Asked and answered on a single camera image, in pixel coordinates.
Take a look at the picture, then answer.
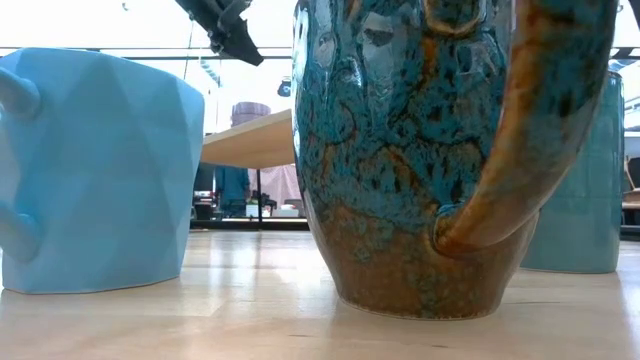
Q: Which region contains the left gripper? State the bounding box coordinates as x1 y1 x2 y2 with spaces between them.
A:
174 0 265 67

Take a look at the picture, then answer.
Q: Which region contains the speckled teal brown mug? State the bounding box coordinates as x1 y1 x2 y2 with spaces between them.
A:
292 0 621 321

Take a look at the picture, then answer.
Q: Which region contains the light blue faceted mug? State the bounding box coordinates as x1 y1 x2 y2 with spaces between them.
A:
0 47 206 295

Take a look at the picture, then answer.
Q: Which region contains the teal mug white interior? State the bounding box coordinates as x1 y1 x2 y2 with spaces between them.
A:
519 69 627 275

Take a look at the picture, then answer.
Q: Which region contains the person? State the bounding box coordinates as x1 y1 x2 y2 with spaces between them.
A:
214 165 251 217

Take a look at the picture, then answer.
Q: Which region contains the pink curtain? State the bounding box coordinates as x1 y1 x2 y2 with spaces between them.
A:
248 164 304 207

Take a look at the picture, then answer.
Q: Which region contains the wooden shelf black metal frame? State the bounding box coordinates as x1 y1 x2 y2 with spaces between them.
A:
199 108 297 232

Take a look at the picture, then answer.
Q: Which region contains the black metal table frame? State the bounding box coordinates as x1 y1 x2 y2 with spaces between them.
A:
189 218 310 232

